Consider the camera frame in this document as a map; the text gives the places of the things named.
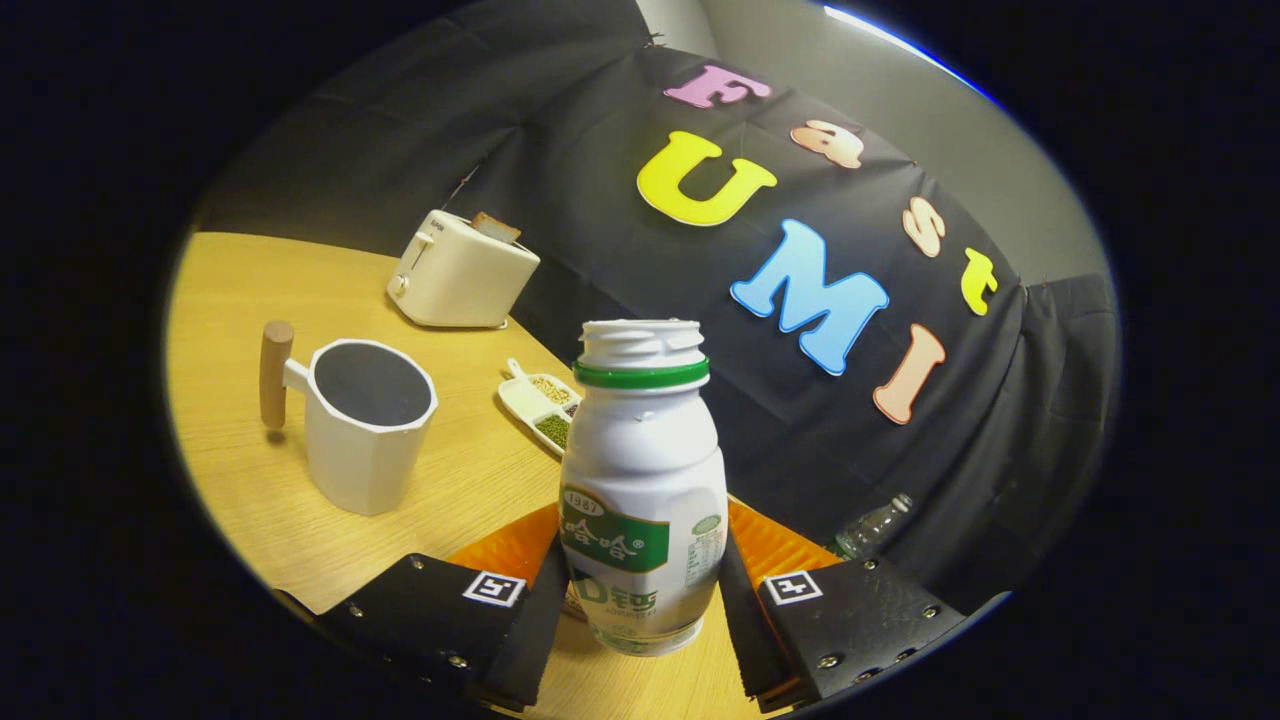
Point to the white juice bottle green label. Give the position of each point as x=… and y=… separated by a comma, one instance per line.
x=640, y=470

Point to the black backdrop cloth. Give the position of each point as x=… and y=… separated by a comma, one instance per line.
x=600, y=200

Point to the cream toaster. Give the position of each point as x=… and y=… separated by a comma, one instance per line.
x=455, y=285

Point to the clear plastic water bottle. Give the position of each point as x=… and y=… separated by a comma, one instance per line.
x=870, y=525

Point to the wooden table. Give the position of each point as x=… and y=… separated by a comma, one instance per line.
x=250, y=480

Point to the toast slice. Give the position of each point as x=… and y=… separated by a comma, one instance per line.
x=497, y=228

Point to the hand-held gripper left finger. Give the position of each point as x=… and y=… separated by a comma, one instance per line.
x=420, y=610

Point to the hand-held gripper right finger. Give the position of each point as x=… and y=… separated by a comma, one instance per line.
x=860, y=610

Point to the white divided dish of beans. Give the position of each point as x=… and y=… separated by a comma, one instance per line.
x=535, y=400

